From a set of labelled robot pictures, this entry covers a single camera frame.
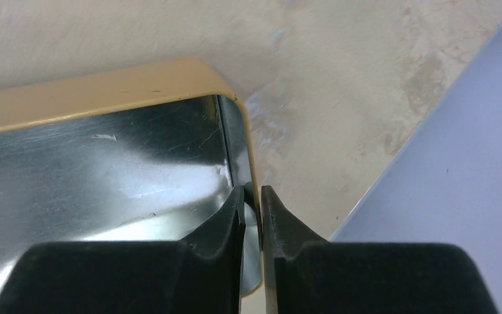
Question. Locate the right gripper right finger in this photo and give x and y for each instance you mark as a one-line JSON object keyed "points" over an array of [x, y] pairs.
{"points": [[305, 273]]}

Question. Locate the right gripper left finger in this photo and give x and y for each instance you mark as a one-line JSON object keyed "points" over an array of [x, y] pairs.
{"points": [[200, 273]]}

